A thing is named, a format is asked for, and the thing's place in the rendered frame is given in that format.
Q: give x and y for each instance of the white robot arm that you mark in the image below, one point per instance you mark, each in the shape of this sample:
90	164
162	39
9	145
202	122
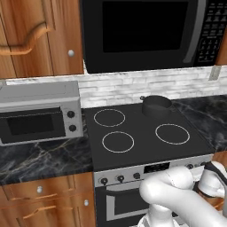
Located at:
174	195

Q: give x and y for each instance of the black stove with steel front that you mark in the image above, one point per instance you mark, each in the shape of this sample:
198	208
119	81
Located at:
142	147

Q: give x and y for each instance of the black stove knob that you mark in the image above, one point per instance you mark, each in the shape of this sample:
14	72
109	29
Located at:
136	176
189	166
203	163
103	181
120	178

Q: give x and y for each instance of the black toaster oven knob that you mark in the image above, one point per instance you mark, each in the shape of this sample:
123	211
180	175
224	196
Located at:
72	128
71	114

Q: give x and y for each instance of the black cooking pot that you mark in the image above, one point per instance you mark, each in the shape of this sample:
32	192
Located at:
156	107

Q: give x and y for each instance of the silver cupboard door knob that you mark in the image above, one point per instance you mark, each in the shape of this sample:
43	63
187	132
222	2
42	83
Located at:
71	53

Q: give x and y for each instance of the silver toaster oven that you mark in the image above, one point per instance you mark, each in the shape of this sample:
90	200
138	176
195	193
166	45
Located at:
35	118

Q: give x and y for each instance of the black microwave oven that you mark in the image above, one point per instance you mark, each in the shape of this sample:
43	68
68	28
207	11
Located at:
142	35

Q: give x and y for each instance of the wooden drawer front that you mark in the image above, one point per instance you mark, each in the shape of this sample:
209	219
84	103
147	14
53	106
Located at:
59	184

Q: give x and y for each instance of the oven door with window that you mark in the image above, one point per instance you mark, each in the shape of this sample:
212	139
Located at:
124	204

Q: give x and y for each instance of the silver base cupboard knob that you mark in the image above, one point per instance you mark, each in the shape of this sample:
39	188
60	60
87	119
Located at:
86	202

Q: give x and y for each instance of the silver drawer knob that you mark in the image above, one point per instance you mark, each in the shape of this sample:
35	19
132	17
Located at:
39	189

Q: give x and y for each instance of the wooden base cupboard door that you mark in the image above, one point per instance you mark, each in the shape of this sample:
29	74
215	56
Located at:
59	212

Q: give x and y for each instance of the wooden wall cupboard door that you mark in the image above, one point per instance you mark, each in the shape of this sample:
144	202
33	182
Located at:
59	35

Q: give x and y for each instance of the grey wall outlet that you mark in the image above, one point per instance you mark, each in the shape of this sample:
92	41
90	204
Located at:
215	73

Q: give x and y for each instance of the wooden wall cupboard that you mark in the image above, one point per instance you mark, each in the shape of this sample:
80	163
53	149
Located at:
222	51

